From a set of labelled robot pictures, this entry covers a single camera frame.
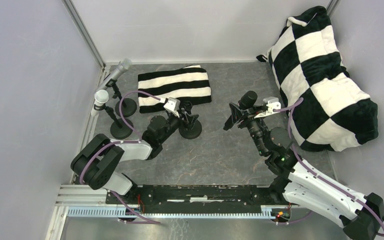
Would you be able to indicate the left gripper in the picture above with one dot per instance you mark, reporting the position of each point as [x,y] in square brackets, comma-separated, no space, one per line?
[182,114]

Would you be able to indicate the striped black white cloth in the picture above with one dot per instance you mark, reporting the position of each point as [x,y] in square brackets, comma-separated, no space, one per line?
[190,83]

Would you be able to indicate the black mic stand back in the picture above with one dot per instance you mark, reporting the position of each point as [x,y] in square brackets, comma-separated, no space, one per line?
[118,129]

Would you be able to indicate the checkered black white bag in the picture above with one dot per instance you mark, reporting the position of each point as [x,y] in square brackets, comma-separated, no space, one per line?
[331,112]

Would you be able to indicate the metal corner post left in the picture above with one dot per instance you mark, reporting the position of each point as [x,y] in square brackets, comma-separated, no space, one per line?
[70,7]

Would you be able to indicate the black mic stand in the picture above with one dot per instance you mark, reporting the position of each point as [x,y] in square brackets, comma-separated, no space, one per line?
[126,108]
[118,129]
[189,135]

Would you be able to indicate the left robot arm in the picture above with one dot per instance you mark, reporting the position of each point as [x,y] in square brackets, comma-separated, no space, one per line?
[96,163]

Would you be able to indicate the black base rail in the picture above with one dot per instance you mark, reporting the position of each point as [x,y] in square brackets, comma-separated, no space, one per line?
[204,199]

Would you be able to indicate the black mic stand front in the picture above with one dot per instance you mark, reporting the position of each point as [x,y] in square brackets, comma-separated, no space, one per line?
[126,108]

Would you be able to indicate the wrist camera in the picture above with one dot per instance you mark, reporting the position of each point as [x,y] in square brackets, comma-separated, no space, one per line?
[269,105]
[171,105]

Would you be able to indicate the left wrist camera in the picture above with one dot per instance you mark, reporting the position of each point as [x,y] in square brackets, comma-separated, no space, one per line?
[171,105]

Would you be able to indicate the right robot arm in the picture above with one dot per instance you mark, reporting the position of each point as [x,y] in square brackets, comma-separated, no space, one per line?
[360,216]

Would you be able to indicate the white microphone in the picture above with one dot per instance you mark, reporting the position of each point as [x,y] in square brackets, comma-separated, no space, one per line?
[101,97]

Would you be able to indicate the black microphone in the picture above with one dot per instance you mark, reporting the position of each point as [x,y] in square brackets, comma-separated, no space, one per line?
[244,108]

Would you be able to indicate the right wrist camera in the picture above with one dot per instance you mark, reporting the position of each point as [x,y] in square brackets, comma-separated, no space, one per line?
[269,105]

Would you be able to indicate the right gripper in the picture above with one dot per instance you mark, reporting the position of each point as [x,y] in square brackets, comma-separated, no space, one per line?
[243,114]

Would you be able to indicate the silver microphone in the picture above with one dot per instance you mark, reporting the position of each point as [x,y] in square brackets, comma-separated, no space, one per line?
[120,69]

